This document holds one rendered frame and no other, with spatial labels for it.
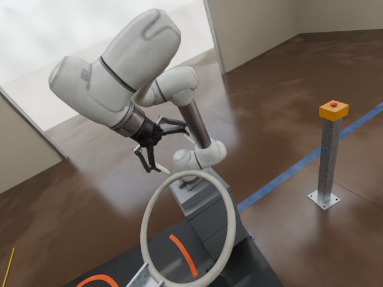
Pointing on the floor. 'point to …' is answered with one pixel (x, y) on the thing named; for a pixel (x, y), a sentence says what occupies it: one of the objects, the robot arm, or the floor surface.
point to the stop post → (329, 153)
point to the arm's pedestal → (213, 220)
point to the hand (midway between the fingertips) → (178, 155)
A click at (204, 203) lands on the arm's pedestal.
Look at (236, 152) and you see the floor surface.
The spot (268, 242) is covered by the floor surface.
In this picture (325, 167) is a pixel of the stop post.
